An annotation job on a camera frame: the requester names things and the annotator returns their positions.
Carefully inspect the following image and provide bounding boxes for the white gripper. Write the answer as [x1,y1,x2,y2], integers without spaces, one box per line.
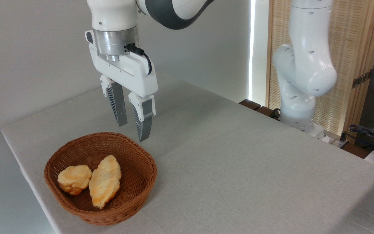
[85,30,158,143]

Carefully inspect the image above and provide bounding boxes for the long golden bread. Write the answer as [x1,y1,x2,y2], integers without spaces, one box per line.
[88,155,122,209]

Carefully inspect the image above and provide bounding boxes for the round golden bread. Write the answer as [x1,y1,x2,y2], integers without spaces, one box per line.
[57,165,93,196]

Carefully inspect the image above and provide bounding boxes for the brown wicker basket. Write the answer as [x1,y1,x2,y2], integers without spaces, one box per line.
[44,132,157,226]

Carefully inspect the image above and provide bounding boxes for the dark wooden block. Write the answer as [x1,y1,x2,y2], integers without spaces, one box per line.
[255,106,280,121]
[239,99,261,111]

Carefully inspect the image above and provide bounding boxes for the metal screen hinge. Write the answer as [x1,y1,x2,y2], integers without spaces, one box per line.
[352,69,373,89]

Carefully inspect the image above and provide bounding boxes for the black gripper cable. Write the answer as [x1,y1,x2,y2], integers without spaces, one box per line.
[124,43,153,75]

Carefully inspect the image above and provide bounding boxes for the blue black cable bundle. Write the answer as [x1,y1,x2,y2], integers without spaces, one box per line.
[349,124,374,150]

